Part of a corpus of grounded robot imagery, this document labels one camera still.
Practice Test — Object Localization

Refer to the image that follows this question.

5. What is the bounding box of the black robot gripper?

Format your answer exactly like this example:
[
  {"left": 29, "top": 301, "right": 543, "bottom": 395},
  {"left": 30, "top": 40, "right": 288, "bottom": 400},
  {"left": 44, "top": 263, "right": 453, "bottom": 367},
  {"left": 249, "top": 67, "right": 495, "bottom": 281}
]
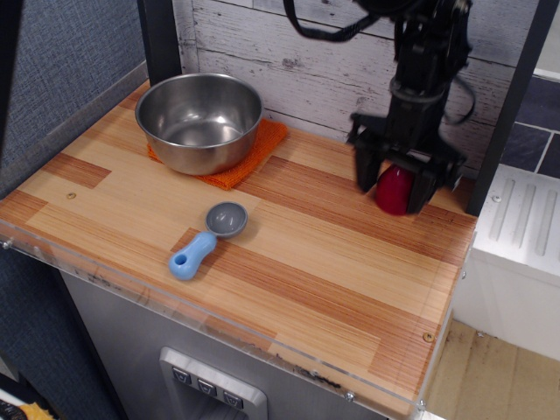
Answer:
[{"left": 348, "top": 76, "right": 467, "bottom": 214}]

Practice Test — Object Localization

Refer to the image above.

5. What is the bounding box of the red toy strawberry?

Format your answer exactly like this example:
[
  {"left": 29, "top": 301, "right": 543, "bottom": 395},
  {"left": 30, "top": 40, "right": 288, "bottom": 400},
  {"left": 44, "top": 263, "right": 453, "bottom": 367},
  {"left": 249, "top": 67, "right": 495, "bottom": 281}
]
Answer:
[{"left": 375, "top": 164, "right": 415, "bottom": 215}]

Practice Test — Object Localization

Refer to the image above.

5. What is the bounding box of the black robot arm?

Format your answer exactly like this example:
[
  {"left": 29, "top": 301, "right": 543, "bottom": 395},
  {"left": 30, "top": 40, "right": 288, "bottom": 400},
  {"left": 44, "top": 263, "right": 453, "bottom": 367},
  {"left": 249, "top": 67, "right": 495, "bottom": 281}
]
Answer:
[{"left": 347, "top": 1, "right": 472, "bottom": 215}]

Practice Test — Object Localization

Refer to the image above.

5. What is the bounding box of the orange microfiber cloth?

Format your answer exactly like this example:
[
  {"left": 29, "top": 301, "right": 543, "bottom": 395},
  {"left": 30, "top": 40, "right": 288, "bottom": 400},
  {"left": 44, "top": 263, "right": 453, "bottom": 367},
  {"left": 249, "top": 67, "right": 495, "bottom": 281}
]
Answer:
[{"left": 146, "top": 117, "right": 288, "bottom": 191}]

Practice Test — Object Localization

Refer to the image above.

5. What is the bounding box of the white plastic box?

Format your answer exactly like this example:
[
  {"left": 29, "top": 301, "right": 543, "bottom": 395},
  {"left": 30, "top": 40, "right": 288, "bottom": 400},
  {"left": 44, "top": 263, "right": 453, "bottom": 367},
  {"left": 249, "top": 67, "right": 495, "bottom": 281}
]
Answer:
[{"left": 452, "top": 165, "right": 559, "bottom": 359}]

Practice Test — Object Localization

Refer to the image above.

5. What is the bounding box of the blue grey measuring scoop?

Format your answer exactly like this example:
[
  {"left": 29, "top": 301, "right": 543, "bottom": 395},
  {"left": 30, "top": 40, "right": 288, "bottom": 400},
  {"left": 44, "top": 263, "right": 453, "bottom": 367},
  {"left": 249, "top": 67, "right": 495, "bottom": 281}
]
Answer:
[{"left": 168, "top": 201, "right": 249, "bottom": 281}]

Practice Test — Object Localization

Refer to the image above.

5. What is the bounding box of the stainless steel bowl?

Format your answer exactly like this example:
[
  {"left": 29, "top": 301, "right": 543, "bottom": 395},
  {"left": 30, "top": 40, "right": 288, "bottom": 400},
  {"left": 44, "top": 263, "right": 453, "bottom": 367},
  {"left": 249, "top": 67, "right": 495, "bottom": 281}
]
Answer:
[{"left": 135, "top": 73, "right": 263, "bottom": 176}]

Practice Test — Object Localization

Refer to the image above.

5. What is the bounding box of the ice dispenser button panel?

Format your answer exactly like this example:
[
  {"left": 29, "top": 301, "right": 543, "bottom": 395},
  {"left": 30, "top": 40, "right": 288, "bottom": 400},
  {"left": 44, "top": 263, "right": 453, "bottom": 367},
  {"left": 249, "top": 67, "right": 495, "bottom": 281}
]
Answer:
[{"left": 159, "top": 346, "right": 269, "bottom": 419}]

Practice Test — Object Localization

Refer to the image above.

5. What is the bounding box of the silver toy fridge cabinet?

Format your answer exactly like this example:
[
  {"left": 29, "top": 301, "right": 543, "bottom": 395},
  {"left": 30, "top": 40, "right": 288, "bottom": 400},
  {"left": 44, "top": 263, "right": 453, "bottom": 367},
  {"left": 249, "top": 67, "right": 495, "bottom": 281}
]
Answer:
[{"left": 62, "top": 274, "right": 380, "bottom": 419}]

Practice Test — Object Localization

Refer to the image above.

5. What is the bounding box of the yellow object bottom left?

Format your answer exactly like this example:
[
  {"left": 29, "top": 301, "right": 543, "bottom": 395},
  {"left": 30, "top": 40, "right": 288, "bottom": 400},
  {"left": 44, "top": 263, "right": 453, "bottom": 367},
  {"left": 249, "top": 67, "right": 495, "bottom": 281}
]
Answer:
[{"left": 18, "top": 403, "right": 54, "bottom": 420}]

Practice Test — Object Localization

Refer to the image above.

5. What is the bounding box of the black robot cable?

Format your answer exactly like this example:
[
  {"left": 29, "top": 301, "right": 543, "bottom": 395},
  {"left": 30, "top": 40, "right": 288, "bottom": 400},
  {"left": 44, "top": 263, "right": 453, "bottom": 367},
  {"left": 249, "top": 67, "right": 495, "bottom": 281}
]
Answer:
[{"left": 283, "top": 0, "right": 380, "bottom": 44}]

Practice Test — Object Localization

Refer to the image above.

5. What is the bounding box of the black right frame post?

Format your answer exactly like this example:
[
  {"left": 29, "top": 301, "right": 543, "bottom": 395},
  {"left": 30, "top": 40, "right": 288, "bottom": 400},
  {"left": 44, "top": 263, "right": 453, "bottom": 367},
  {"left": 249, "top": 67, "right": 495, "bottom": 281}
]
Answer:
[{"left": 465, "top": 0, "right": 559, "bottom": 216}]

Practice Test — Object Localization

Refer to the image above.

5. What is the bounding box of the black frame post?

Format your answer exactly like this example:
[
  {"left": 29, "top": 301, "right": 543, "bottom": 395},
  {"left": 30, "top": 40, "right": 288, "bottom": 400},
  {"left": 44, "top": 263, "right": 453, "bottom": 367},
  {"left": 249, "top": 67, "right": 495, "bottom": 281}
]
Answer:
[
  {"left": 465, "top": 0, "right": 559, "bottom": 216},
  {"left": 136, "top": 0, "right": 182, "bottom": 86}
]

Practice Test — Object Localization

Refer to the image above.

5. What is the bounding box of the black left frame post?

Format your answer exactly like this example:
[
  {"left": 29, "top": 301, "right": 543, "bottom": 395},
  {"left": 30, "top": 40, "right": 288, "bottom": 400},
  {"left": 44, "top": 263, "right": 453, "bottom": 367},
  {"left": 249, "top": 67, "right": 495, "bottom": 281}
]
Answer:
[{"left": 136, "top": 0, "right": 182, "bottom": 86}]

